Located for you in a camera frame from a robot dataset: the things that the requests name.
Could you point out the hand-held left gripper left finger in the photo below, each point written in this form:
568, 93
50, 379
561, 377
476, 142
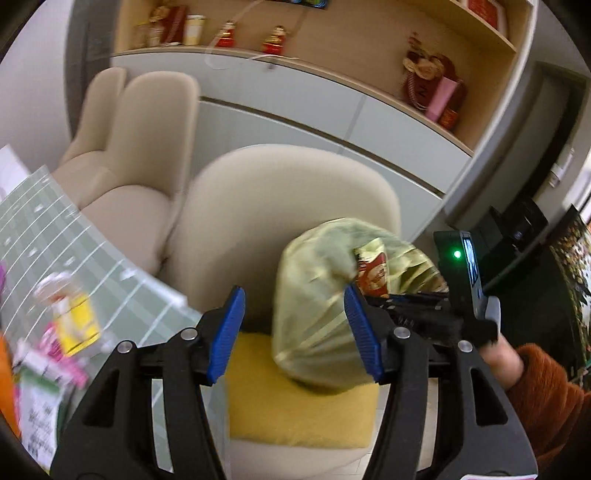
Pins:
226, 332

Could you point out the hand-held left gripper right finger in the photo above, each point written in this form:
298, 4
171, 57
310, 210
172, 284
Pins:
362, 332

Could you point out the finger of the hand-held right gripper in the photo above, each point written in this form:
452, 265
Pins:
434, 325
415, 300

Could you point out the yellow plastic trash bag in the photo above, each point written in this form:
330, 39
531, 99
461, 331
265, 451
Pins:
314, 295

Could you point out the yellow pink chips packet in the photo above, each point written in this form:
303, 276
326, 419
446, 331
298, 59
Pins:
78, 318

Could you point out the pink snack packet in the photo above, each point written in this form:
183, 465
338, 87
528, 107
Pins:
51, 350

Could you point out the person's right hand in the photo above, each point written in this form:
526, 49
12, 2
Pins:
503, 364

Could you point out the red snack packet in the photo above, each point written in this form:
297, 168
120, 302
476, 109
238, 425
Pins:
374, 272

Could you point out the yellow seat cushion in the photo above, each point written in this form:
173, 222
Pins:
286, 406

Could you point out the beige upholstered chair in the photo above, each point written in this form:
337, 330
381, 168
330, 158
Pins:
240, 230
99, 110
147, 152

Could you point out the dark floral panel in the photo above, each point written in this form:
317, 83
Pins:
575, 286

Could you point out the small red box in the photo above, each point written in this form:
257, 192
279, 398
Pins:
449, 120

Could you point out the pink box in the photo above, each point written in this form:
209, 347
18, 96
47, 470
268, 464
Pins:
442, 99

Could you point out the dark door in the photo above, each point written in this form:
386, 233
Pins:
549, 115

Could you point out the green checked tablecloth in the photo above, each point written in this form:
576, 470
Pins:
60, 230

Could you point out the large red flower gift bag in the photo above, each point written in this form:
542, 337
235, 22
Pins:
425, 78

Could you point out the white sideboard cabinet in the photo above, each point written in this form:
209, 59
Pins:
286, 115

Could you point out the red gold figurine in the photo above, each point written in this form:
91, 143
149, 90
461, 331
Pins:
226, 37
274, 41

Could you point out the cream lidded cup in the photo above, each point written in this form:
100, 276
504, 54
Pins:
194, 30

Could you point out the red gift bag with flowers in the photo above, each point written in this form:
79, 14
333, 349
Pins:
164, 25

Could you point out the white wall switch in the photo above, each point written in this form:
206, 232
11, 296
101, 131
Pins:
560, 170

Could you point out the wooden wall shelf unit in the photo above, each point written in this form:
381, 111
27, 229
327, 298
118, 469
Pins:
351, 50

